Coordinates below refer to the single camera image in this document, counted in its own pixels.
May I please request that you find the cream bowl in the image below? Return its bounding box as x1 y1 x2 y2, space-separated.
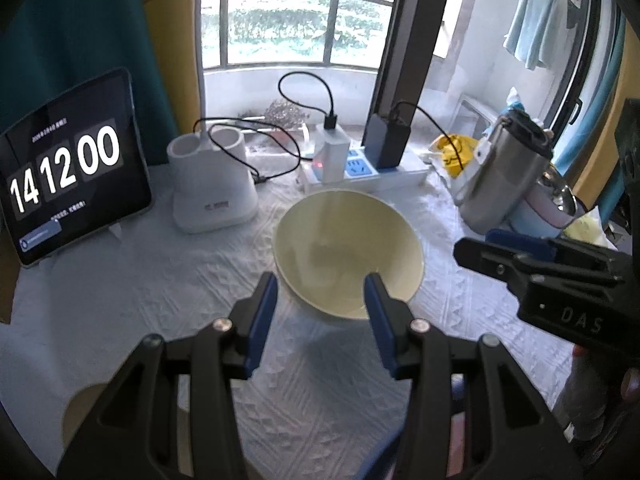
272 189 426 322

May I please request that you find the person's right hand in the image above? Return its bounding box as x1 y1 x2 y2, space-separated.
564 345 640 443

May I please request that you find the dark sliding door frame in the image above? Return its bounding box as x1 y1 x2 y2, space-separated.
372 0 483 126

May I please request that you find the window with railing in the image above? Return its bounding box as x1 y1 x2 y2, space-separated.
200 0 407 72

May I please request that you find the dried plant bunch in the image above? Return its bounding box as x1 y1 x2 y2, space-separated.
262 99 313 131

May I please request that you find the light blue hanging towel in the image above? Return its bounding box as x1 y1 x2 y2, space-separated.
502 0 561 71

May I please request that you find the black power bank cable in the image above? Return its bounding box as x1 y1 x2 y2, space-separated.
390 101 464 171

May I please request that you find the pale yellow crumpled bag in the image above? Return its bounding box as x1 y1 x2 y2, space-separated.
565 212 618 248

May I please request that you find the stainless steel kettle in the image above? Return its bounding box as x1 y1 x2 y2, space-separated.
459 110 553 236

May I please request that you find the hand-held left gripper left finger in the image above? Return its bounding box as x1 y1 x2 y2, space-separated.
56 271 279 480

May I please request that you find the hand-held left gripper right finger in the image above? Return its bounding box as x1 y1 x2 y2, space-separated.
362 272 593 480

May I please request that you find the black power adapter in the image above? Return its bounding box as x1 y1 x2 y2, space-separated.
361 114 412 169

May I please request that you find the white power strip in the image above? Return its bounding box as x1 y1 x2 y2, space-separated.
300 147 430 195

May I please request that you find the thin black holder cable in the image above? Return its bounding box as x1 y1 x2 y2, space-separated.
193 117 302 173

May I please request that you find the teal curtain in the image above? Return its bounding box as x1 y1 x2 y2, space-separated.
550 15 628 183
0 0 173 171

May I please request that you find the pastel pot with steel lid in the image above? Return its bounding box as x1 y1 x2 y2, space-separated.
512 165 593 241

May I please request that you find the cardboard box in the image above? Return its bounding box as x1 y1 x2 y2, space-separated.
0 255 18 326

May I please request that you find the white desktop holder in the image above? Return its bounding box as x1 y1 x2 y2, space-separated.
166 125 259 234

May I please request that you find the white textured tablecloth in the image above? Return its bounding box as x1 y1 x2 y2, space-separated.
0 160 583 480

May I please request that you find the white stool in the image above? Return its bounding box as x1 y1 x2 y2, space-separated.
450 91 501 133

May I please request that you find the white charger with black plug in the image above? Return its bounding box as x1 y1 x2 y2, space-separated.
314 114 351 183

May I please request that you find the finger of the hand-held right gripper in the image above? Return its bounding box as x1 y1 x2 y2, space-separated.
484 228 619 262
454 238 622 292

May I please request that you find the black charger cable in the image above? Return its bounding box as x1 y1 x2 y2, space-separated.
252 72 339 186

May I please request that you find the tablet with clock display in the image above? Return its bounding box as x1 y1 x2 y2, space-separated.
0 67 153 267

